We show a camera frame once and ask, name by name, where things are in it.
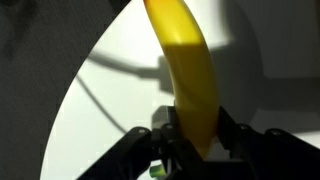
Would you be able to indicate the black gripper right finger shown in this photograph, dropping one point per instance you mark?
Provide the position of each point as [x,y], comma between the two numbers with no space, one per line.
[266,150]

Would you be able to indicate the yellow banana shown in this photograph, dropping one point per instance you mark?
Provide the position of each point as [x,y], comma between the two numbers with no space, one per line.
[190,76]

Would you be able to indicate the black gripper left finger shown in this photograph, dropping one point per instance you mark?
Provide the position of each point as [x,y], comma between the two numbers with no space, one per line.
[140,153]

